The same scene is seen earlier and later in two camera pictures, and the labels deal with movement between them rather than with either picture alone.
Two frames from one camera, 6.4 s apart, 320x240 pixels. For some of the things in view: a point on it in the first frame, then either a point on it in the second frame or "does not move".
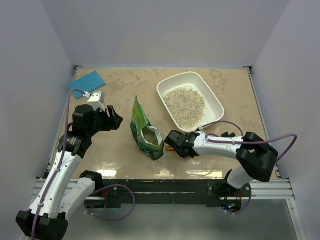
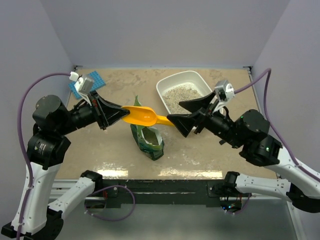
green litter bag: x=148 y=138 does not move
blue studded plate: x=88 y=83 does not move
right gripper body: x=186 y=135 to x=210 y=109
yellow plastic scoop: x=169 y=148 to x=143 y=116
